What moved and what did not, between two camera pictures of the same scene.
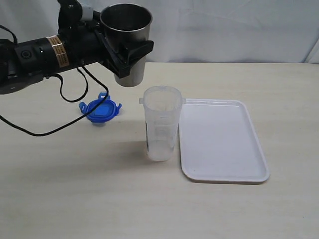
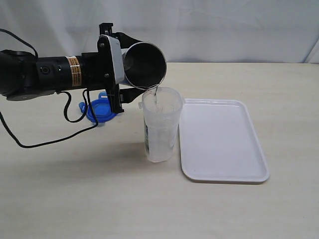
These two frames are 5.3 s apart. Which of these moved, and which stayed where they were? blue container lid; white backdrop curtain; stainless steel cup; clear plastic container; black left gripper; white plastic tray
Moved: black left gripper; stainless steel cup
Stayed: clear plastic container; white backdrop curtain; blue container lid; white plastic tray
